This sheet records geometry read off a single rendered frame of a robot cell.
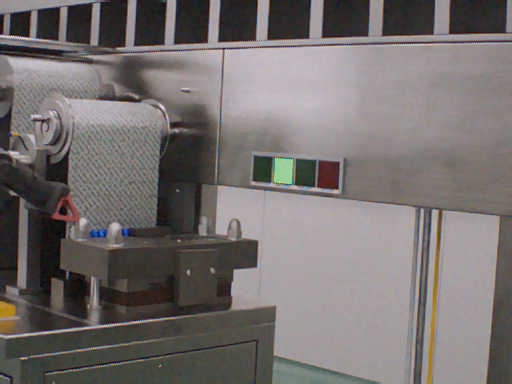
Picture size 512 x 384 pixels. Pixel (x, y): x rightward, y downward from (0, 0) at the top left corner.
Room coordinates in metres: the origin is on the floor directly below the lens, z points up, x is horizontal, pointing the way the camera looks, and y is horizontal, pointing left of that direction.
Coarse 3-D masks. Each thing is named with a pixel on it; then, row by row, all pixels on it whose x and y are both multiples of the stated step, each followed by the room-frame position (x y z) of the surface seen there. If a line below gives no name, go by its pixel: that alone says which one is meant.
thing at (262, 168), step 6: (258, 162) 2.01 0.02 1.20; (264, 162) 2.00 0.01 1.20; (270, 162) 1.98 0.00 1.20; (258, 168) 2.01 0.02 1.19; (264, 168) 1.99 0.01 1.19; (270, 168) 1.98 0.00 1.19; (258, 174) 2.01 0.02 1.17; (264, 174) 1.99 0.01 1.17; (270, 174) 1.98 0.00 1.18; (258, 180) 2.01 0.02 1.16; (264, 180) 1.99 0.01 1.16; (270, 180) 1.98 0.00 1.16
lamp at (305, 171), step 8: (304, 160) 1.92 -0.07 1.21; (296, 168) 1.93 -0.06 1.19; (304, 168) 1.92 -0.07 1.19; (312, 168) 1.90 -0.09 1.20; (296, 176) 1.93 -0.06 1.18; (304, 176) 1.92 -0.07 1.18; (312, 176) 1.90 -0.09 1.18; (296, 184) 1.93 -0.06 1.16; (304, 184) 1.92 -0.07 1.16; (312, 184) 1.90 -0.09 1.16
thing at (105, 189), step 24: (72, 168) 1.94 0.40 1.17; (96, 168) 1.98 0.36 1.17; (120, 168) 2.03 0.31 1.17; (144, 168) 2.08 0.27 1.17; (72, 192) 1.94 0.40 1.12; (96, 192) 1.99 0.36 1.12; (120, 192) 2.03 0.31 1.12; (144, 192) 2.08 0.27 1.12; (72, 216) 1.94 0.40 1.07; (96, 216) 1.99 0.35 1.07; (120, 216) 2.03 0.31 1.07; (144, 216) 2.08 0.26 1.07
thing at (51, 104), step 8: (48, 104) 1.98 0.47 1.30; (56, 104) 1.96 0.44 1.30; (40, 112) 2.00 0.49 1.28; (64, 112) 1.94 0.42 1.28; (64, 120) 1.94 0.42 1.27; (160, 120) 2.12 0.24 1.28; (64, 128) 1.94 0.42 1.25; (160, 128) 2.11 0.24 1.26; (64, 136) 1.93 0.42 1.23; (160, 136) 2.11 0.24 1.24; (40, 144) 2.00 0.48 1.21; (56, 144) 1.95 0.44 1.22; (64, 144) 1.94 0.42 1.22; (160, 144) 2.12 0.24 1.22; (48, 152) 1.97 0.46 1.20; (56, 152) 1.95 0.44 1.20
